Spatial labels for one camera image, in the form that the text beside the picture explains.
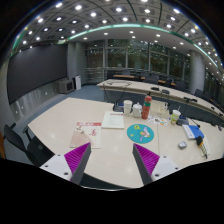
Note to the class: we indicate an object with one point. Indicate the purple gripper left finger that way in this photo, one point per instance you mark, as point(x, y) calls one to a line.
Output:
point(77, 160)

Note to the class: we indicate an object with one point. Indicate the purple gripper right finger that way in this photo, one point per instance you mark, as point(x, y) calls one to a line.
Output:
point(146, 161)

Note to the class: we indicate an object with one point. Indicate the round teal mouse pad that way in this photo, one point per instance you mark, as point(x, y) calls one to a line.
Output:
point(140, 133)

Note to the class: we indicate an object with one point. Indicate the red and white magazine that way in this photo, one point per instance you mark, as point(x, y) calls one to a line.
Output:
point(87, 132)

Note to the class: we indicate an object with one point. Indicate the colourful sticker sheet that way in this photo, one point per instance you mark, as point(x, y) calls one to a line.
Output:
point(157, 121)

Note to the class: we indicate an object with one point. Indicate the red thermos bottle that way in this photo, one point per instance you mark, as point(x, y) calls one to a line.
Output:
point(146, 107)

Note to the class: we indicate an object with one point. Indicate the white lidded jar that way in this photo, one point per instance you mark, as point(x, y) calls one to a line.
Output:
point(137, 110)

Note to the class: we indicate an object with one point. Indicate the white booklet with red text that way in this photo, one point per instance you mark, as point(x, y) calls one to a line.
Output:
point(113, 120)

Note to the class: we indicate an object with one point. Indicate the green and white paper cup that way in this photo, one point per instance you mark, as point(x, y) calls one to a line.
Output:
point(175, 116)

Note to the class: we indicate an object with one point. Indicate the white cylindrical cup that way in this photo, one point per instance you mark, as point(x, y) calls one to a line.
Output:
point(127, 107)

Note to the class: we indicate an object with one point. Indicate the long curved conference desk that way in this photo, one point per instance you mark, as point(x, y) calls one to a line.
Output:
point(190, 105)

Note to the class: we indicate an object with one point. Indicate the grey box speaker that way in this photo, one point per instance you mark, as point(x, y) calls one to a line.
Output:
point(65, 86)

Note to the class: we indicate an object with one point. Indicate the black handled brush tool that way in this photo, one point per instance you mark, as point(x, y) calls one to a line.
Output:
point(200, 144)

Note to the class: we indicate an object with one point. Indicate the large black wall screen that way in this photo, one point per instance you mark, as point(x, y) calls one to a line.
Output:
point(35, 67)

